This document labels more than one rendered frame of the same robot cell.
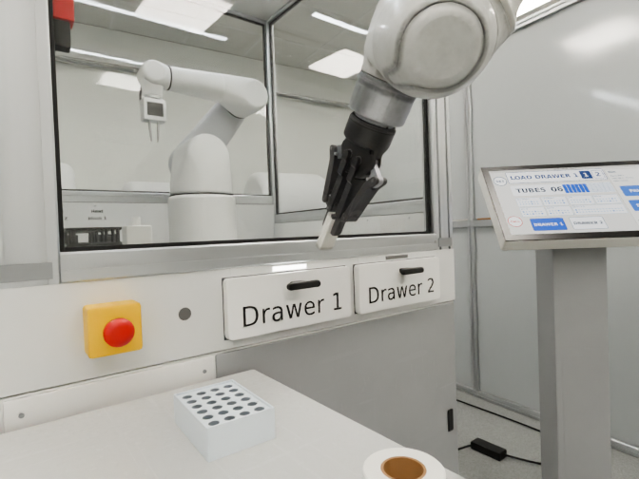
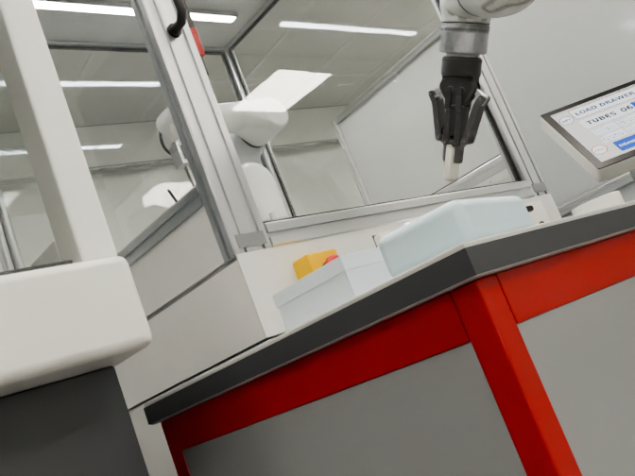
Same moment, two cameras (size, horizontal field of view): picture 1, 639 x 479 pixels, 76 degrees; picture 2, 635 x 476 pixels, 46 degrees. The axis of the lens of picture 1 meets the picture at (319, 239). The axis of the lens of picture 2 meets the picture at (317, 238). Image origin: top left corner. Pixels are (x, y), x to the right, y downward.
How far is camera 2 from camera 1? 0.86 m
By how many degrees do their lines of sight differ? 14
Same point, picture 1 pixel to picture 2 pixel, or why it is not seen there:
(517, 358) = not seen: outside the picture
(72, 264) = (273, 232)
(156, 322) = not seen: hidden behind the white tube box
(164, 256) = (328, 219)
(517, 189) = (588, 122)
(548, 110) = (582, 50)
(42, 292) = (264, 254)
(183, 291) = (350, 248)
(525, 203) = (602, 131)
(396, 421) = not seen: hidden behind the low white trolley
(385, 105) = (472, 39)
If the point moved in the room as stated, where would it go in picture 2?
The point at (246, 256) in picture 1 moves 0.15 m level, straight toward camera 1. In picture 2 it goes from (382, 215) to (405, 191)
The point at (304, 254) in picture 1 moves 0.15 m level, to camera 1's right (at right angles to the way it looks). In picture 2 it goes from (424, 209) to (489, 185)
